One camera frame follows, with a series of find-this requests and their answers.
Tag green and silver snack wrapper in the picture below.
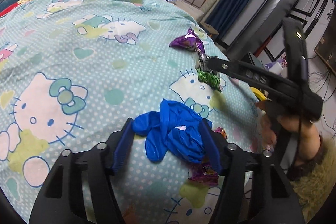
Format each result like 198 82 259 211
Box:
195 51 221 92

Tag yellow purple snack bag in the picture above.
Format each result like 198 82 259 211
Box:
187 126 229 187

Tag purple candy wrapper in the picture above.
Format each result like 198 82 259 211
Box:
169 28 205 53

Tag yellow rimmed black trash bin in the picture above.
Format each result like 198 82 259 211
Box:
250 87 267 101

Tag person's right hand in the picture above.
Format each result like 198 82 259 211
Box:
261 114 326 169

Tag dark television screen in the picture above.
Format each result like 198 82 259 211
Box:
314 15 336 75

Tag Hello Kitty light blue blanket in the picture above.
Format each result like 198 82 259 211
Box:
1 0 259 221

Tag silver tower air conditioner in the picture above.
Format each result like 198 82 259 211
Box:
221 0 297 60

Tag blue storage stool box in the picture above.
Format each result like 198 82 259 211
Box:
200 23 219 37

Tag beige coffee table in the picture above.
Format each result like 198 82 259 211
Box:
175 0 204 22

